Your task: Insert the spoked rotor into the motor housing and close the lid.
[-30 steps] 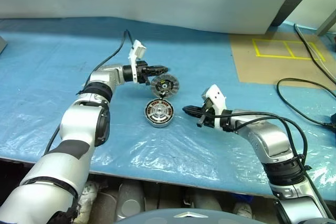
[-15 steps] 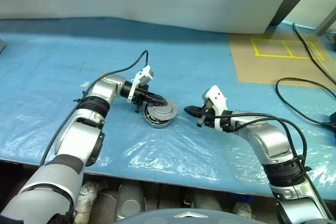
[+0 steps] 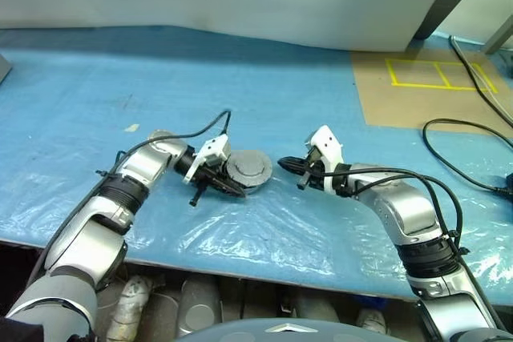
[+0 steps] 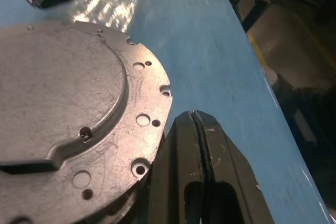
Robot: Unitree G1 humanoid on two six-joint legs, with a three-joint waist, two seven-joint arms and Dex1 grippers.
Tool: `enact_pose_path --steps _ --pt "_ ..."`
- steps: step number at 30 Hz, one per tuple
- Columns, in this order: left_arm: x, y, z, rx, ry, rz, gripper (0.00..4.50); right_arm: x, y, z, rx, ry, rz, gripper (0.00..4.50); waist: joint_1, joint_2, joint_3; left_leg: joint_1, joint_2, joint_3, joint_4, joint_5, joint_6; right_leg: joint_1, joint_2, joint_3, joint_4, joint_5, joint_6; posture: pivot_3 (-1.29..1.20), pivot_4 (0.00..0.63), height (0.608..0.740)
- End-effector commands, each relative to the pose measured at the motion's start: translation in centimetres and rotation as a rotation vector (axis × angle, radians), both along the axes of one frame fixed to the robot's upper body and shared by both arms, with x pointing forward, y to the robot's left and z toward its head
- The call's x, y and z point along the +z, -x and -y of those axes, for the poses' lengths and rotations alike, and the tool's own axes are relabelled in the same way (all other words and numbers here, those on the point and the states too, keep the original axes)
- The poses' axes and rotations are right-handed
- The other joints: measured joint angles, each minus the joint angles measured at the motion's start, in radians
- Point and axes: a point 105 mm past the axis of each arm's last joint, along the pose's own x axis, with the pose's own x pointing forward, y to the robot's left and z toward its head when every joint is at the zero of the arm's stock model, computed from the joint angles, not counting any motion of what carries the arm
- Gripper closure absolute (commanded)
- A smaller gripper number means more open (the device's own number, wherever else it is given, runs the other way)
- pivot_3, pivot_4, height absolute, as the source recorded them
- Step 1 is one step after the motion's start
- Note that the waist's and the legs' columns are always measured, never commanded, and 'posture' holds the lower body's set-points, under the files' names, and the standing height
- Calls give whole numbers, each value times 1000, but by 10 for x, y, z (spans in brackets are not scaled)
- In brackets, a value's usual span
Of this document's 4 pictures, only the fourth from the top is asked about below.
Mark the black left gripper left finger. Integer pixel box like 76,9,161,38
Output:
146,111,211,224

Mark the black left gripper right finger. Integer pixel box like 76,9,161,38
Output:
193,110,274,224

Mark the grey motor cover with circuit board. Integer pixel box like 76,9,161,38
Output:
0,20,174,224

